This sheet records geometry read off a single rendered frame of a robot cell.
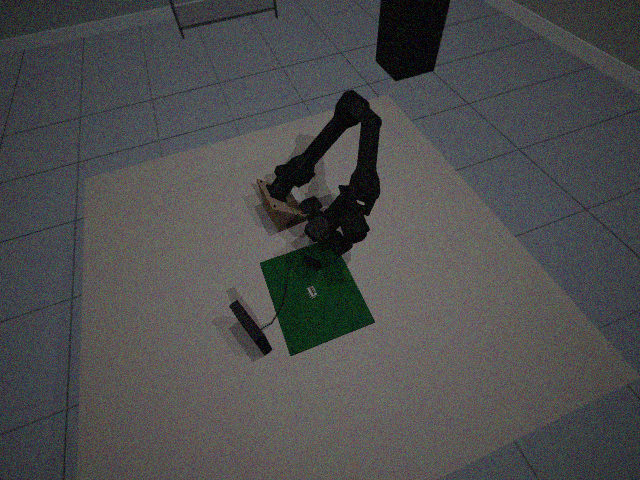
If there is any green circuit board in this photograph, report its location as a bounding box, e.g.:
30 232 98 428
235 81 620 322
260 243 375 356

